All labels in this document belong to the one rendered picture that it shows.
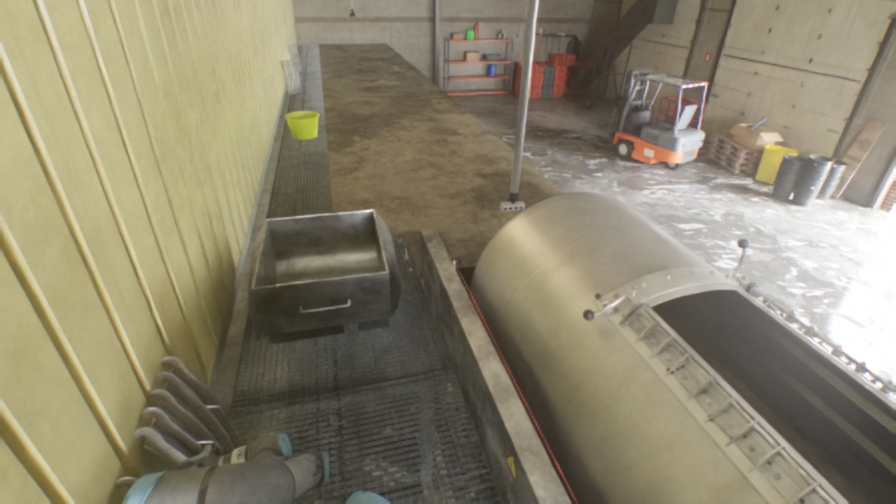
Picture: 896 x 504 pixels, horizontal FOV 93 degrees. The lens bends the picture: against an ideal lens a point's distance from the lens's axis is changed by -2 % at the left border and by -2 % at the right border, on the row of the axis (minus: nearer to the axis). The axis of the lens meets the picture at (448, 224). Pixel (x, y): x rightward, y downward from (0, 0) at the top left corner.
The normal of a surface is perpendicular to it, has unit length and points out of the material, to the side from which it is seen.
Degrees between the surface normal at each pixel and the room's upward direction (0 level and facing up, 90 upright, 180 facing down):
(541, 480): 1
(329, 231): 90
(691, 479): 47
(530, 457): 0
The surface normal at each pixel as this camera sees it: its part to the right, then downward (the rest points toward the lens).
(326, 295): 0.29, 0.50
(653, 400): -0.61, -0.60
